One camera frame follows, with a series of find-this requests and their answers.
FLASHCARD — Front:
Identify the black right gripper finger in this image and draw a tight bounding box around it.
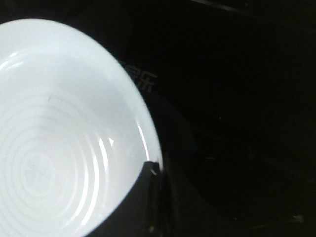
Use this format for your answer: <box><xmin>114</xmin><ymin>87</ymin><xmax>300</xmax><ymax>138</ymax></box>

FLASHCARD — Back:
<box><xmin>93</xmin><ymin>161</ymin><xmax>174</xmax><ymax>237</ymax></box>

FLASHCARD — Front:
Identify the light blue plate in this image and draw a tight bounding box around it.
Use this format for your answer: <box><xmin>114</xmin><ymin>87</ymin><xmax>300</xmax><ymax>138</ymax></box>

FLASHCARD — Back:
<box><xmin>0</xmin><ymin>19</ymin><xmax>162</xmax><ymax>237</ymax></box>

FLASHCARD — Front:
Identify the black glass gas cooktop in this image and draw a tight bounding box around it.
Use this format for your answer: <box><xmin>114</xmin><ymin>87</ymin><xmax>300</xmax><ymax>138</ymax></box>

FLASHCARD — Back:
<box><xmin>0</xmin><ymin>0</ymin><xmax>316</xmax><ymax>237</ymax></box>

